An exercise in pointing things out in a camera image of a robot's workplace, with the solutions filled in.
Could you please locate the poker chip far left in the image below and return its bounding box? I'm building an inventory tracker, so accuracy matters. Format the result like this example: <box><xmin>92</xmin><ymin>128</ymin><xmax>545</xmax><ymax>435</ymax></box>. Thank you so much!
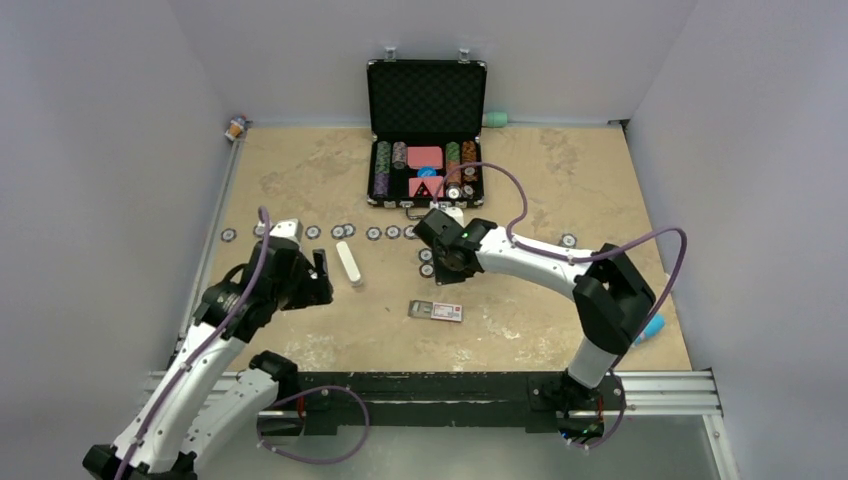
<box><xmin>220</xmin><ymin>228</ymin><xmax>237</xmax><ymax>243</ymax></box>

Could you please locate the staple box with clear lid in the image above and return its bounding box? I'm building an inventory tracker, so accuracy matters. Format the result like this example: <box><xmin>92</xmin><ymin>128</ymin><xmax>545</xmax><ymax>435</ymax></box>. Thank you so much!
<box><xmin>408</xmin><ymin>300</ymin><xmax>463</xmax><ymax>323</ymax></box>

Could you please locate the small orange bottle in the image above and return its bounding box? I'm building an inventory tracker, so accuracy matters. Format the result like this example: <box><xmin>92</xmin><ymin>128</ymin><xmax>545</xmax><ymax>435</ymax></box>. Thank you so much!
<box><xmin>224</xmin><ymin>115</ymin><xmax>249</xmax><ymax>142</ymax></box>

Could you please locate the blue cylinder tool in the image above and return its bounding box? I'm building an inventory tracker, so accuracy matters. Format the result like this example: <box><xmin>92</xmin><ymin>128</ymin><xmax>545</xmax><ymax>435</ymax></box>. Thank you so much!
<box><xmin>633</xmin><ymin>313</ymin><xmax>666</xmax><ymax>346</ymax></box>

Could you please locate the blue dealer chip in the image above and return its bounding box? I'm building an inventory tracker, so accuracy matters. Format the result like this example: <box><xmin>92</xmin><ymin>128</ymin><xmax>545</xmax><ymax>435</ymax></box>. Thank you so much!
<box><xmin>417</xmin><ymin>167</ymin><xmax>438</xmax><ymax>178</ymax></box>

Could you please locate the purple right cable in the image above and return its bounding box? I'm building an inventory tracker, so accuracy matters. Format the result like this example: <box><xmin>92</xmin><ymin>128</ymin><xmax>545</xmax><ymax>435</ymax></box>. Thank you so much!
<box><xmin>430</xmin><ymin>162</ymin><xmax>689</xmax><ymax>452</ymax></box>

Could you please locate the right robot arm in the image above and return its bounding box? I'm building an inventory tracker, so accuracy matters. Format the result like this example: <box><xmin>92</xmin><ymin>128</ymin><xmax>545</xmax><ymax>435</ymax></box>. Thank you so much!
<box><xmin>413</xmin><ymin>209</ymin><xmax>656</xmax><ymax>410</ymax></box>

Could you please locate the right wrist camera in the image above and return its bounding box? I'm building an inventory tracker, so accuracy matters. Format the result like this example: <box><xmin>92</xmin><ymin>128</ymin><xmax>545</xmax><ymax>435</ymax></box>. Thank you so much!
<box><xmin>430</xmin><ymin>202</ymin><xmax>466</xmax><ymax>226</ymax></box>

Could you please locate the green cylinder object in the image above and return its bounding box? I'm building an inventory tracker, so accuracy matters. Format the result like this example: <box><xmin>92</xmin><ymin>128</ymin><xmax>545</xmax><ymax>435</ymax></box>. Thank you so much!
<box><xmin>482</xmin><ymin>111</ymin><xmax>508</xmax><ymax>128</ymax></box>

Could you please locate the black poker chip case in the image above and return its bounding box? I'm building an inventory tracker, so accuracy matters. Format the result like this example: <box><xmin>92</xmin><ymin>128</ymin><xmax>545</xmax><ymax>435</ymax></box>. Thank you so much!
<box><xmin>366</xmin><ymin>59</ymin><xmax>488</xmax><ymax>209</ymax></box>

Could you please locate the white stapler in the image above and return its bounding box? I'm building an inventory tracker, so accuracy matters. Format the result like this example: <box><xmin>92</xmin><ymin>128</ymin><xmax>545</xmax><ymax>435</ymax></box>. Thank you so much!
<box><xmin>336</xmin><ymin>241</ymin><xmax>363</xmax><ymax>287</ymax></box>

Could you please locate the pink card deck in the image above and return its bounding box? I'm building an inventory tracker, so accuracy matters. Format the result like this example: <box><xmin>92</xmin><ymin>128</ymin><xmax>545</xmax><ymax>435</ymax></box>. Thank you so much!
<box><xmin>407</xmin><ymin>146</ymin><xmax>443</xmax><ymax>170</ymax></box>

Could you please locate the red card deck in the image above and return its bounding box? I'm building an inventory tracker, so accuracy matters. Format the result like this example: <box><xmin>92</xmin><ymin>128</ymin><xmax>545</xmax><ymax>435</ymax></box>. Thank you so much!
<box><xmin>408</xmin><ymin>176</ymin><xmax>443</xmax><ymax>197</ymax></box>

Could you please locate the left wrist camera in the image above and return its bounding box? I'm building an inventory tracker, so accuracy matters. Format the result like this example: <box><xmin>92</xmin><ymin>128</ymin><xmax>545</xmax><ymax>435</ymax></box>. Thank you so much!
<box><xmin>256</xmin><ymin>219</ymin><xmax>304</xmax><ymax>247</ymax></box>

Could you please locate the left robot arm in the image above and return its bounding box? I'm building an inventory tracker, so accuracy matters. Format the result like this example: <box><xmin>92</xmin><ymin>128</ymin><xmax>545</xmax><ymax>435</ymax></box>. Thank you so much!
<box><xmin>82</xmin><ymin>236</ymin><xmax>333</xmax><ymax>479</ymax></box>

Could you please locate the poker chip near staple box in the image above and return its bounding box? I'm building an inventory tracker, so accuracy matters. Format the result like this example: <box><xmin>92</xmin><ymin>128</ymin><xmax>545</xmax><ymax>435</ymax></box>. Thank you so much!
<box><xmin>419</xmin><ymin>263</ymin><xmax>435</xmax><ymax>278</ymax></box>

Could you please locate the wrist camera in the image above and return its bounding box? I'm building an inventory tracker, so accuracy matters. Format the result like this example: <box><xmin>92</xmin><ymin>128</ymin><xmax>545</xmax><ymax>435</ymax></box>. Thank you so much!
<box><xmin>430</xmin><ymin>202</ymin><xmax>466</xmax><ymax>226</ymax></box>
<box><xmin>256</xmin><ymin>219</ymin><xmax>304</xmax><ymax>247</ymax></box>

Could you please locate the poker chip row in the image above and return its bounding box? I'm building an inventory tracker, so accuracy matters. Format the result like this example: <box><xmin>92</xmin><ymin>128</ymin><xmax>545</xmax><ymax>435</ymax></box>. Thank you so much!
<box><xmin>403</xmin><ymin>225</ymin><xmax>418</xmax><ymax>240</ymax></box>
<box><xmin>384</xmin><ymin>225</ymin><xmax>402</xmax><ymax>240</ymax></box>
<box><xmin>365</xmin><ymin>227</ymin><xmax>383</xmax><ymax>241</ymax></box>

